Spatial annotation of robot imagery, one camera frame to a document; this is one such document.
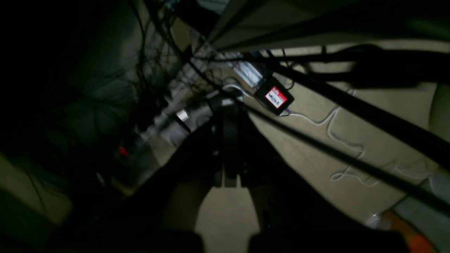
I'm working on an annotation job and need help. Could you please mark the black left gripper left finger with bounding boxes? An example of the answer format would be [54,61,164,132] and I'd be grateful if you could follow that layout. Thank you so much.
[46,105,239,253]

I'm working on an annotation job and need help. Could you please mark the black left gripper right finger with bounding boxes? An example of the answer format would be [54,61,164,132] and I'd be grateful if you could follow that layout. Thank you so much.
[237,110,410,253]

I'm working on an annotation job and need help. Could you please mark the black adapter red label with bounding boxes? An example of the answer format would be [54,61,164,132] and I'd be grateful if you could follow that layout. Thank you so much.
[254,77,295,116]

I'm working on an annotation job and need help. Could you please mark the white floor cable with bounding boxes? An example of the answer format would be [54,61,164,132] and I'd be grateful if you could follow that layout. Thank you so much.
[221,84,433,187]

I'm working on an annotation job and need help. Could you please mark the black metal frame bar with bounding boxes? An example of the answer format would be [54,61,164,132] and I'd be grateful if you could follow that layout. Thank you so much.
[270,64,450,170]

